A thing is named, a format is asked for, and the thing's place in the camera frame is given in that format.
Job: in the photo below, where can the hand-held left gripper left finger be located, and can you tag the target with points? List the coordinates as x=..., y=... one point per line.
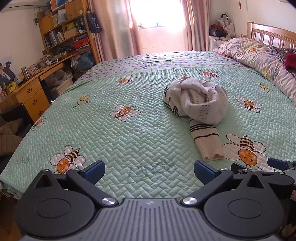
x=94, y=172

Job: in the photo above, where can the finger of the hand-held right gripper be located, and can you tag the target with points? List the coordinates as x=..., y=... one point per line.
x=239, y=167
x=277, y=164

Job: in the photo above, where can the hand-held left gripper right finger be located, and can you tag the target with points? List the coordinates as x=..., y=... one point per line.
x=203, y=172

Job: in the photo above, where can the striped white sweater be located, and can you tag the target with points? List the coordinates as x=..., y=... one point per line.
x=198, y=102

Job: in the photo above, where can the green bee-print bedspread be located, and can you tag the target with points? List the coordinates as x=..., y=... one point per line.
x=138, y=139

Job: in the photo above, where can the white plastic bin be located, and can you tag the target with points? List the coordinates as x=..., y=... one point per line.
x=62, y=87

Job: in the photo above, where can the brown jacket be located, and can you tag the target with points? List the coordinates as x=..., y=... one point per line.
x=9, y=141

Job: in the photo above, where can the wooden desk with drawers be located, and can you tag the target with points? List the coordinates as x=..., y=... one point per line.
x=30, y=92

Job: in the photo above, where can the clear plastic bag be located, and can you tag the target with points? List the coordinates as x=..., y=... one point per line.
x=57, y=75

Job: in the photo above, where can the dark red cloth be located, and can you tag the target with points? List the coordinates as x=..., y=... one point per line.
x=291, y=61

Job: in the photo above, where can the floral duvet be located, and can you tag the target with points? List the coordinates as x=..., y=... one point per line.
x=254, y=55

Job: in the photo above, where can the blue bag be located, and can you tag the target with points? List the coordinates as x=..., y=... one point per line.
x=85, y=61

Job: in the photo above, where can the black and white patterned cloth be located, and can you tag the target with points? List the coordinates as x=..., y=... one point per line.
x=278, y=52

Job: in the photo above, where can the metal thermos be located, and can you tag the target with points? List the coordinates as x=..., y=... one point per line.
x=24, y=72

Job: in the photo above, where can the white cardboard box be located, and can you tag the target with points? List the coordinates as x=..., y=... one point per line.
x=214, y=42

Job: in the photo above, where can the wooden headboard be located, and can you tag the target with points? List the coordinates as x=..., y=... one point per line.
x=261, y=32

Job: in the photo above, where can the wooden bookshelf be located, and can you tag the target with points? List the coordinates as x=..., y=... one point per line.
x=69, y=34

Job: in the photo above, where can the white plastic bag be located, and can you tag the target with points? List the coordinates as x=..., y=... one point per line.
x=227, y=25

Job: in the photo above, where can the navy tote bag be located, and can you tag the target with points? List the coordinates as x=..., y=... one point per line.
x=93, y=23

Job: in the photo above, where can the red hanging charm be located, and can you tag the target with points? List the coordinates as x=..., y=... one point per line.
x=239, y=4

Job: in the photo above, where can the blue and white box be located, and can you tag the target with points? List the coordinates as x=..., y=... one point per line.
x=57, y=4

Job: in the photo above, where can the white air conditioner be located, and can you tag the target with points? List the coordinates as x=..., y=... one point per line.
x=23, y=5

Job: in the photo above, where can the wall poster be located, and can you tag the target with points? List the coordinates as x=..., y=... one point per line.
x=5, y=76

